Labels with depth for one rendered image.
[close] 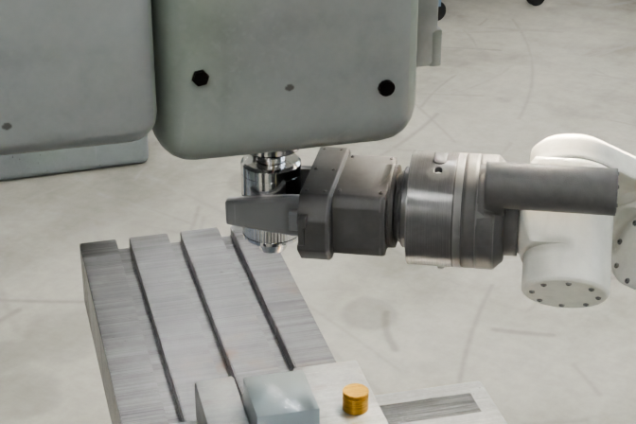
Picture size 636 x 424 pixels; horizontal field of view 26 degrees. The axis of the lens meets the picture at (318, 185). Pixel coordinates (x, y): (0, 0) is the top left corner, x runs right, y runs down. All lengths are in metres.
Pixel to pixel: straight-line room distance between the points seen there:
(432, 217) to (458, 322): 2.32
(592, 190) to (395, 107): 0.15
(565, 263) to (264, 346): 0.53
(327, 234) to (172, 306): 0.55
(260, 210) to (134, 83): 0.20
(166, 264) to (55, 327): 1.74
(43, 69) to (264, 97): 0.15
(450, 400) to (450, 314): 2.11
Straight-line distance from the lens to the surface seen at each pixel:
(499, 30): 5.33
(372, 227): 1.03
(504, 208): 1.01
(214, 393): 1.20
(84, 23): 0.88
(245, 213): 1.06
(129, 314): 1.53
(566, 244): 1.02
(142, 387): 1.41
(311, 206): 1.02
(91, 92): 0.89
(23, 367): 3.22
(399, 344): 3.24
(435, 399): 1.26
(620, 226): 1.13
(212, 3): 0.91
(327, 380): 1.21
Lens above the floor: 1.71
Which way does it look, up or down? 25 degrees down
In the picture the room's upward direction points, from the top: straight up
